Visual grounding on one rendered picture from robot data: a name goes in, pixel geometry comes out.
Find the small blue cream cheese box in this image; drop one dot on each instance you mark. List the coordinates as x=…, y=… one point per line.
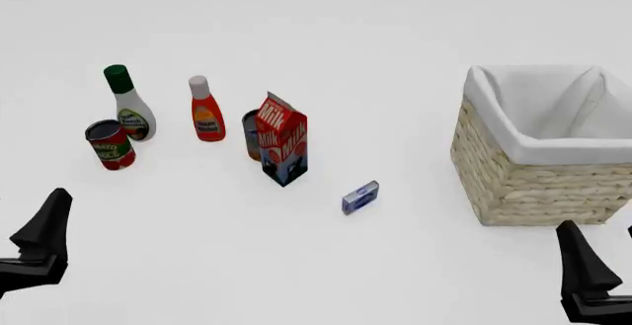
x=360, y=197

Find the blue and orange soup can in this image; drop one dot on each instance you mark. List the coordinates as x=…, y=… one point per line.
x=251, y=134

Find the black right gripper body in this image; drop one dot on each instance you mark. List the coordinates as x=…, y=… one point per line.
x=597, y=307

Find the white green-capped salad dressing bottle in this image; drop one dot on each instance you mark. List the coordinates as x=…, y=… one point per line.
x=132, y=102

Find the red tomato sauce can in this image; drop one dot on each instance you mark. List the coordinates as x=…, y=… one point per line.
x=114, y=151

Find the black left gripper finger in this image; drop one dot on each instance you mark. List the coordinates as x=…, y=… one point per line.
x=47, y=228

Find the red and blue milk carton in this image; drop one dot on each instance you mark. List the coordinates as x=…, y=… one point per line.
x=284, y=143

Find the woven basket with white liner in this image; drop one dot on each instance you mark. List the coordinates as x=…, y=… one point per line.
x=533, y=188

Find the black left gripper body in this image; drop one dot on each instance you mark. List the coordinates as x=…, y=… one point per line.
x=29, y=275

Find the red ketchup bottle white cap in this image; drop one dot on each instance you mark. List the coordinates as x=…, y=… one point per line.
x=207, y=117

